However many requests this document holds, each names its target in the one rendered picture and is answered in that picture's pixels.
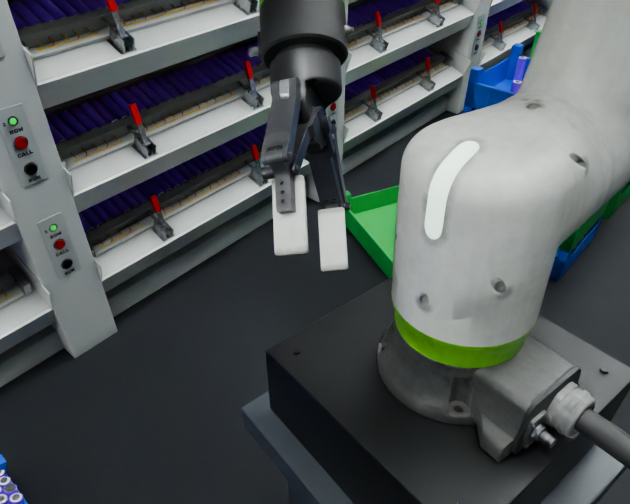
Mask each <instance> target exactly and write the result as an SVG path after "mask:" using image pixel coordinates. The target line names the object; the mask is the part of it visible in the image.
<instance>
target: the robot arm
mask: <svg viewBox="0 0 630 504"><path fill-rule="evenodd" d="M259 16H260V31H259V32H258V46H256V47H253V48H249V49H248V52H249V55H250V57H254V56H260V58H261V60H262V62H263V64H264V65H265V66H266V67H267V68H268V69H269V70H270V87H271V96H272V102H271V107H270V112H269V117H268V122H267V127H266V132H265V137H264V142H263V147H262V151H261V163H262V164H263V166H270V167H264V168H262V169H261V174H262V177H263V179H264V180H268V179H273V180H272V202H273V227H274V251H275V255H276V256H285V255H294V254H304V253H307V252H309V250H308V231H307V211H306V191H305V177H304V176H303V175H299V172H300V169H301V166H302V163H303V160H304V159H305V160H306V161H308V162H309V164H310V167H311V171H312V175H313V179H314V182H315V186H316V190H317V194H318V197H319V201H320V205H321V210H319V211H318V224H319V243H320V261H321V270H322V271H323V272H324V271H335V270H346V269H347V268H348V257H347V241H346V225H345V211H347V210H351V204H350V203H348V201H347V195H346V190H345V184H344V178H343V172H342V167H341V161H340V155H339V150H338V143H337V132H336V131H337V128H336V126H335V124H331V119H330V116H329V115H328V116H327V115H326V108H327V107H328V106H329V105H330V104H332V103H334V102H335V101H337V100H338V99H339V97H340V96H341V94H342V77H341V66H342V65H343V63H344V62H345V61H346V59H347V57H348V45H347V37H348V36H349V34H352V33H353V32H354V27H353V26H352V27H350V26H347V25H346V14H345V0H259ZM324 145H325V146H324ZM274 148H277V149H276V150H274ZM273 150H274V151H273ZM295 175H296V176H295ZM629 181H630V0H553V1H552V4H551V6H550V9H549V12H548V15H547V18H546V20H545V23H544V26H543V29H542V31H541V34H540V37H539V39H538V42H537V45H536V47H535V50H534V53H533V55H532V58H531V60H530V63H529V65H528V68H527V70H526V73H525V75H524V78H523V80H522V83H521V85H520V88H519V90H518V92H517V93H516V94H515V95H513V96H511V97H509V98H508V99H506V100H504V101H502V102H500V103H497V104H494V105H491V106H488V107H485V108H482V109H478V110H475V111H471V112H467V113H464V114H460V115H456V116H453V117H449V118H446V119H443V120H441V121H438V122H436V123H433V124H431V125H429V126H427V127H425V128H424V129H422V130H421V131H420V132H418V133H417V134H416V135H415V136H414V137H413V138H412V139H411V141H410V142H409V143H408V145H407V147H406V148H405V151H404V153H403V156H402V161H401V171H400V182H399V192H398V204H397V218H396V231H395V246H394V261H393V275H392V290H391V295H392V302H393V306H394V309H395V315H394V319H393V320H392V321H391V322H390V323H389V324H388V325H387V326H386V328H385V329H384V330H383V332H382V334H381V336H380V339H379V342H378V353H377V362H378V369H379V373H380V376H381V378H382V380H383V382H384V384H385V385H386V387H387V388H388V390H389V391H390V392H391V394H392V395H393V396H394V397H395V398H396V399H397V400H398V401H400V402H401V403H402V404H403V405H405V406H406V407H407V408H409V409H411V410H412V411H414V412H416V413H418V414H420V415H421V416H424V417H426V418H429V419H431V420H435V421H438V422H442V423H446V424H452V425H463V426H468V425H477V431H478V438H479V444H480V447H481V448H482V449H483V450H484V451H485V452H487V453H488V454H489V455H490V456H491V457H493V458H494V459H495V460H496V461H497V462H500V461H501V460H503V459H504V458H505V457H506V456H508V455H509V454H510V453H511V452H512V453H514V454H517V453H518V452H520V451H521V450H522V449H523V448H525V449H528V448H529V446H530V445H531V444H532V443H533V442H534V441H537V442H538V441H541V442H542V443H543V444H545V445H546V446H547V447H548V448H550V449H551V448H552V447H553V446H554V445H555V443H556V442H557V439H556V438H555V437H553V436H552V435H551V434H549V433H548V432H547V428H546V427H547V426H550V427H551V428H552V427H554V428H555V429H556V430H557V432H558V433H559V434H561V435H564V436H566V437H571V436H573V435H575V434H576V433H577V432H579V433H580V434H581V435H583V436H584V437H586V438H587V439H588V440H590V441H591V442H592V443H594V444H595V445H597V446H598V447H599V448H601V449H602V450H604V451H605V452H606V453H608V454H609V455H610V456H612V457H613V458H615V459H616V460H617V461H619V462H620V463H622V464H623V465H624V466H626V467H627V468H628V469H630V435H628V434H627V433H626V432H624V431H623V430H621V429H620V428H618V427H617V426H615V425H614V424H612V423H611V422H609V421H608V420H606V419H605V418H604V417H602V416H601V415H599V414H598V413H596V412H595V411H593V410H594V408H595V399H594V398H593V397H592V396H591V395H590V393H589V392H587V391H586V390H581V389H580V388H579V385H580V383H579V382H578V381H579V378H580V374H581V369H580V368H579V367H577V366H576V365H574V364H572V363H571V362H569V361H568V360H566V359H565V358H563V357H561V356H560V355H558V354H557V353H555V352H554V351H552V350H551V349H549V348H547V347H546V346H544V345H543V344H541V343H540V342H538V341H537V340H535V339H533V338H532V337H530V336H529V335H528V334H529V333H530V332H531V330H532V329H533V327H534V325H535V323H536V321H537V318H538V315H539V312H540V308H541V305H542V301H543V298H544V294H545V291H546V287H547V284H548V280H549V277H550V273H551V270H552V266H553V263H554V259H555V256H556V252H557V249H558V247H559V246H560V245H561V244H562V243H563V242H564V241H565V240H566V239H567V238H568V237H569V236H570V235H571V234H572V233H574V232H575V231H576V230H577V229H578V228H579V227H580V226H581V225H582V224H583V223H584V222H585V221H587V220H588V219H589V218H590V217H591V216H592V215H593V214H594V213H595V212H596V211H598V210H599V209H600V208H601V207H602V206H603V205H604V204H605V203H606V202H607V201H608V200H610V199H611V198H612V197H613V196H614V195H615V194H616V193H617V192H618V191H619V190H620V189H621V188H623V187H624V186H625V185H626V184H627V183H628V182H629ZM332 199H335V200H332Z"/></svg>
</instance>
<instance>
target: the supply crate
mask: <svg viewBox="0 0 630 504"><path fill-rule="evenodd" d="M523 48H524V45H522V44H518V43H516V44H514V45H512V49H511V53H510V57H508V58H506V59H505V60H503V61H501V62H500V63H498V64H496V65H494V66H493V67H491V68H489V69H487V70H486V71H484V72H483V70H484V68H481V67H478V66H474V67H473V68H471V70H470V75H469V81H468V86H467V91H466V97H465V102H464V105H465V106H468V107H471V108H474V109H477V110H478V109H482V108H485V107H488V106H491V105H494V104H497V103H500V102H502V101H504V100H506V99H508V98H509V97H511V96H513V95H515V93H512V92H510V91H511V87H512V82H513V78H514V73H515V69H516V65H517V61H518V57H519V56H522V52H523ZM530 60H531V58H527V61H526V65H525V69H524V73H523V77H522V80H523V78H524V75H525V73H526V70H527V68H528V65H529V63H530Z"/></svg>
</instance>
